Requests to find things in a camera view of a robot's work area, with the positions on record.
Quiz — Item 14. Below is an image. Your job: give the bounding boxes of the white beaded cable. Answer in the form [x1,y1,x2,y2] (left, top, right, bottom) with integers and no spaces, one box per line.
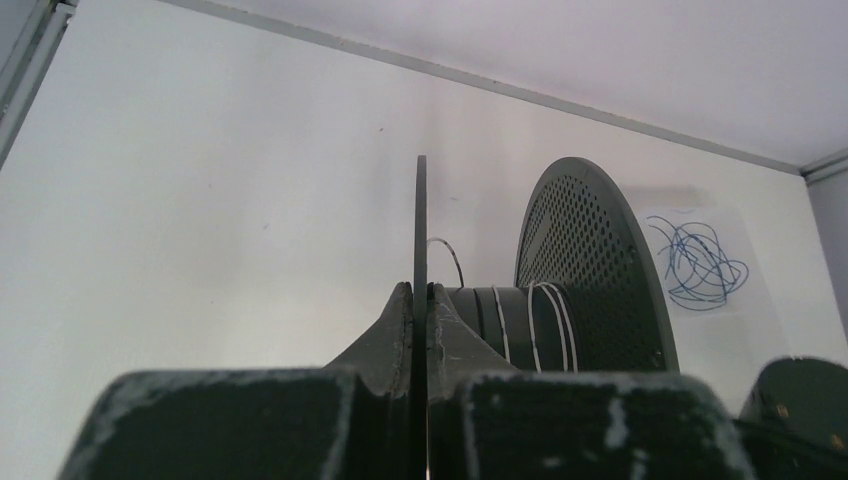
[427,237,581,374]

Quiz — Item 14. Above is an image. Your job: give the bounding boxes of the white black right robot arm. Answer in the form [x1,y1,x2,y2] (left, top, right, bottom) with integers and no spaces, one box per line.
[734,357,847,479]

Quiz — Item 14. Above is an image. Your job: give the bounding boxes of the clear plastic two-compartment tray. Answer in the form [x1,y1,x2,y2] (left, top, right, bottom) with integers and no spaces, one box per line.
[637,206,777,323]

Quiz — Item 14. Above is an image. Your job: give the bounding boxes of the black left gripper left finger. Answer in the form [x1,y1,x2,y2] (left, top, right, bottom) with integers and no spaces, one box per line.
[59,282,414,479]

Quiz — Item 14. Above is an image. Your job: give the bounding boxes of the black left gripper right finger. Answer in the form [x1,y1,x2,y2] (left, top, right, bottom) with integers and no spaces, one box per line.
[427,284,755,479]

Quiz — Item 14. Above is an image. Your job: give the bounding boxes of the blue cable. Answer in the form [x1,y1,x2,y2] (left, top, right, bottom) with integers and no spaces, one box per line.
[647,215,751,313]

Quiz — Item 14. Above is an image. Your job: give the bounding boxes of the dark grey perforated spool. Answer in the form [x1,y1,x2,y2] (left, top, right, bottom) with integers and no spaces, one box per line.
[414,157,679,398]

